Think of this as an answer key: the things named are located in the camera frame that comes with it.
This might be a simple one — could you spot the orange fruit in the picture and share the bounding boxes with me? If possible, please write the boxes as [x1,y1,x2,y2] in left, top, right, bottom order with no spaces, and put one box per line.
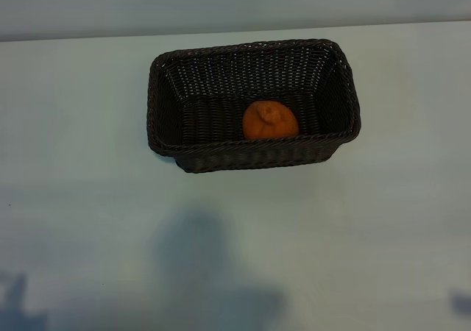
[242,101,300,141]

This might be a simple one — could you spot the dark brown wicker basket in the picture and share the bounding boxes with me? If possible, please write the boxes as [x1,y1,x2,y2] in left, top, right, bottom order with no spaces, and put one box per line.
[146,38,362,174]

